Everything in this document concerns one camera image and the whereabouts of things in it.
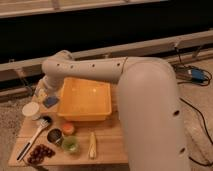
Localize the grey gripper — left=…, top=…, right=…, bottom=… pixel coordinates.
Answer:
left=42, top=77, right=62, bottom=96

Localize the blue sponge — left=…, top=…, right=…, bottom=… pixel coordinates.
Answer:
left=43, top=96, right=59, bottom=108

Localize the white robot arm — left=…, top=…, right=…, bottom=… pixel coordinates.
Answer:
left=42, top=51, right=191, bottom=171

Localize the white plastic cup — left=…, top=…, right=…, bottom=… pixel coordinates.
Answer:
left=22, top=102, right=41, bottom=120

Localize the green plastic cup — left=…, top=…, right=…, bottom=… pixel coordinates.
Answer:
left=62, top=136, right=79, bottom=154

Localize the yellow plastic bin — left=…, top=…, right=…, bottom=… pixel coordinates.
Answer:
left=57, top=78, right=112, bottom=121

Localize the orange round toy fruit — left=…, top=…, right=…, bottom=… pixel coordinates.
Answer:
left=62, top=122, right=75, bottom=135

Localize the dark metal can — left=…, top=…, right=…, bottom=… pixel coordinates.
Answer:
left=47, top=128, right=63, bottom=146

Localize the wooden table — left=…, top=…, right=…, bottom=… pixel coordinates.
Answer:
left=8, top=84, right=128, bottom=167

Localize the bunch of purple grapes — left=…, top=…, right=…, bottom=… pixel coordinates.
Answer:
left=27, top=144, right=55, bottom=165

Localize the blue power box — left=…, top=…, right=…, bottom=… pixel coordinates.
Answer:
left=189, top=69, right=205, bottom=83

